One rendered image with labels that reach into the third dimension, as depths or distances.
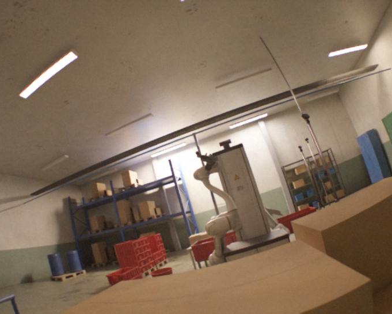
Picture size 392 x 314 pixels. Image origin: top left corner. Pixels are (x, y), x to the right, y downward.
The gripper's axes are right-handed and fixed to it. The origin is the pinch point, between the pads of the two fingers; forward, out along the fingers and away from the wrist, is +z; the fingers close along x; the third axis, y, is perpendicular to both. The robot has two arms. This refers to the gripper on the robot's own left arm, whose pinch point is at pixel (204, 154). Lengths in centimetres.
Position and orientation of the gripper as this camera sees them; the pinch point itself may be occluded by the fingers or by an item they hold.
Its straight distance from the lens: 181.5
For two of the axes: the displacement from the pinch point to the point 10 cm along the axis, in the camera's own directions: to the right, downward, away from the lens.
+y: 3.3, -9.1, 2.4
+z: -4.3, -3.7, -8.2
